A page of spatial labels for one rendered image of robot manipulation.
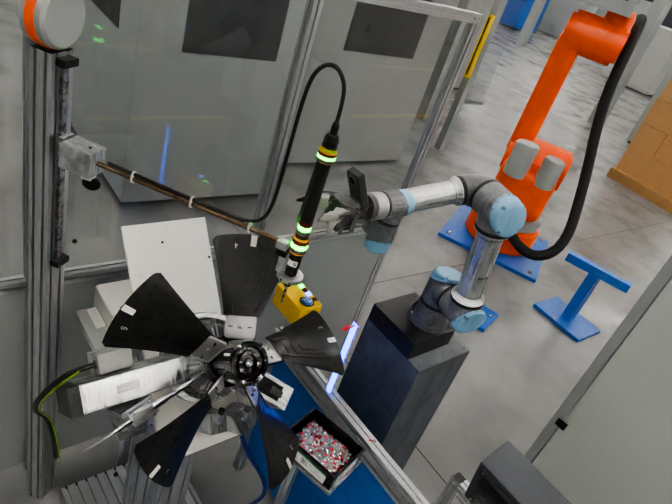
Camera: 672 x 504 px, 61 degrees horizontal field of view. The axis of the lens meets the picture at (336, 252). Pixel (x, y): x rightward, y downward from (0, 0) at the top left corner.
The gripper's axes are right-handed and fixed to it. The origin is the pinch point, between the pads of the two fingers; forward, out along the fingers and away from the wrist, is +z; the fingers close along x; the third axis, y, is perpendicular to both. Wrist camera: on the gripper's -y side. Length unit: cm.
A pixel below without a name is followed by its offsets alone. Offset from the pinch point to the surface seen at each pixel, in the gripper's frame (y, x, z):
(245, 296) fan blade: 34.7, 9.6, 4.7
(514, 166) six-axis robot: 84, 140, -349
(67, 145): 9, 50, 40
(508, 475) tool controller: 43, -64, -31
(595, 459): 129, -62, -179
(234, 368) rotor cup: 44.3, -5.7, 14.6
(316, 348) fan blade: 49, -4, -16
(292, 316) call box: 65, 24, -31
